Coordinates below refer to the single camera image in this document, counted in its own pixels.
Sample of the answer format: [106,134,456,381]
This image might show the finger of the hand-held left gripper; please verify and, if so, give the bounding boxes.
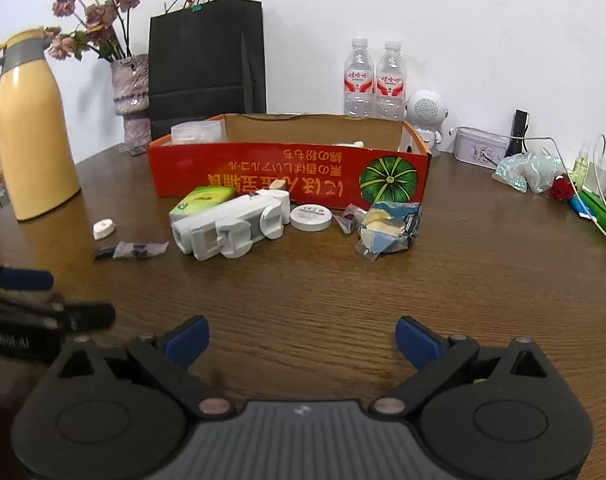
[0,287,116,333]
[0,260,54,295]

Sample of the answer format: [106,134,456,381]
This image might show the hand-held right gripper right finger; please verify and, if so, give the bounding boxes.
[368,316,548,421]

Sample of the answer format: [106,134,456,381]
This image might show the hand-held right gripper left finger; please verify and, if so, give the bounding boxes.
[57,315,236,421]

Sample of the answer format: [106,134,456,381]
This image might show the silver foil wrapper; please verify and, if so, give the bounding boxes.
[93,241,170,262]

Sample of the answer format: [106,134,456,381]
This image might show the blue and yellow packet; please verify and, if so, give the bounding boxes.
[355,201,424,262]

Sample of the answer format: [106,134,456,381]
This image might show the white plastic device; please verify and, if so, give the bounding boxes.
[172,190,292,262]

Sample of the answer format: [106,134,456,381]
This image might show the small clear bag dark contents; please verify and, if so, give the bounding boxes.
[333,203,371,236]

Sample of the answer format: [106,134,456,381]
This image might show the green tissue pack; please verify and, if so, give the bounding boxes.
[169,186,237,223]

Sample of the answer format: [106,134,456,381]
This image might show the white round tin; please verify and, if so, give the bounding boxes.
[289,204,332,232]

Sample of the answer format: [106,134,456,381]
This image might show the red cardboard box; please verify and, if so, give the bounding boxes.
[148,112,432,211]

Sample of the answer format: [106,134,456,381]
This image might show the translucent plastic container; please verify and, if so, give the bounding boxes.
[171,121,228,147]

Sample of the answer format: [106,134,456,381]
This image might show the yellow thermos jug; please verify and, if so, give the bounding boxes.
[0,27,82,222]

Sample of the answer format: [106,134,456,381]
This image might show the crumpled clear plastic bag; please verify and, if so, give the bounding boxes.
[493,151,566,195]

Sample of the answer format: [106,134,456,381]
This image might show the white tin box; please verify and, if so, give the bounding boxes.
[453,127,511,168]

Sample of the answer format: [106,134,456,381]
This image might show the red artificial rose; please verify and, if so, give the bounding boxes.
[549,176,576,202]

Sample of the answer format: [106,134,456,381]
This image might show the purple patterned vase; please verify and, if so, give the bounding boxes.
[110,54,151,153]

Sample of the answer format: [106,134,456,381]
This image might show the white robot-shaped speaker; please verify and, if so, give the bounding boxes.
[405,89,450,157]

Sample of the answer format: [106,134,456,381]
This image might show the black upright device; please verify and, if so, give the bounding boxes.
[505,109,528,158]

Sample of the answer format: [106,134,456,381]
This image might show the small clear spray bottle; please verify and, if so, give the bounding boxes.
[573,142,591,186]

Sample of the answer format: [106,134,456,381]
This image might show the white charger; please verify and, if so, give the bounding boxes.
[590,157,606,196]

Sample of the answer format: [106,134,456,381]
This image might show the clear water bottle red label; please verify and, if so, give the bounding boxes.
[344,37,375,118]
[374,40,408,121]

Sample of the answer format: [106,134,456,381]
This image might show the dried pink flowers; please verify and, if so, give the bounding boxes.
[43,0,141,61]

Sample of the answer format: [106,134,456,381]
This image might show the white cable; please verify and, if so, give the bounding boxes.
[580,134,606,248]

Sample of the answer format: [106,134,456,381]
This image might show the grey cable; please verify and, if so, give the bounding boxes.
[448,126,581,196]

